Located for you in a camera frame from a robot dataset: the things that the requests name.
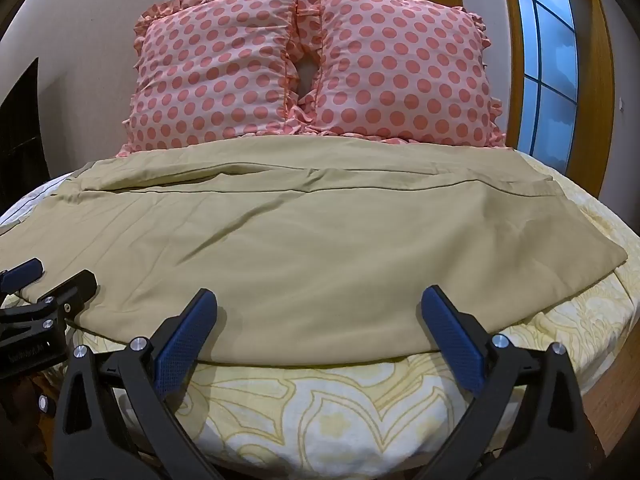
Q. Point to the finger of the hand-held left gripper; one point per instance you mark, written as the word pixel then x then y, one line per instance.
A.
pixel 70 294
pixel 24 272

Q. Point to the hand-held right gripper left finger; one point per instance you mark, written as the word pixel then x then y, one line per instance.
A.
pixel 184 336

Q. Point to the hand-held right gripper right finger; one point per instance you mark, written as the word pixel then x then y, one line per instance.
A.
pixel 450 331

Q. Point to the bed with yellow floral sheet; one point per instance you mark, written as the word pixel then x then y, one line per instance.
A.
pixel 320 420

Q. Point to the pink polka dot pillow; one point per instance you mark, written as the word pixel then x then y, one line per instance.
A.
pixel 400 65
pixel 215 70

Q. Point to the wooden framed window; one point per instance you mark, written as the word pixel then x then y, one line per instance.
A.
pixel 550 70

